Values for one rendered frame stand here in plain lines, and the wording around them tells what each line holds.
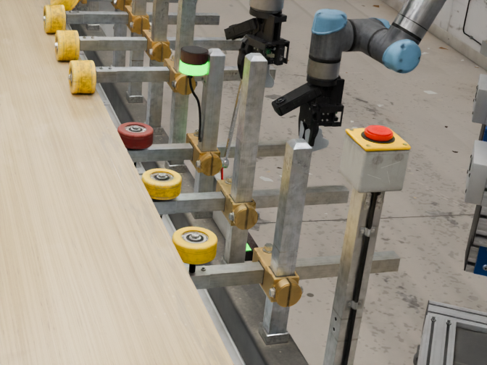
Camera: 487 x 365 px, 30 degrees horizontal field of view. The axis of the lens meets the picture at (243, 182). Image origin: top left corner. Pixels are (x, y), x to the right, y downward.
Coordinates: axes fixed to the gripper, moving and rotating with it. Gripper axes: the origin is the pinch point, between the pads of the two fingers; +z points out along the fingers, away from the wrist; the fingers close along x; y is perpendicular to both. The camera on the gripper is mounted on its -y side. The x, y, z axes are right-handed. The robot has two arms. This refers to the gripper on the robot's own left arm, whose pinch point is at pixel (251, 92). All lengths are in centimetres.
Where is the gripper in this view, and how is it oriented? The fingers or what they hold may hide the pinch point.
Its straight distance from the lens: 208.7
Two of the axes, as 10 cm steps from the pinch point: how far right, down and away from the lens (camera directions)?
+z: -0.9, 9.0, 4.2
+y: 6.2, 3.8, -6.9
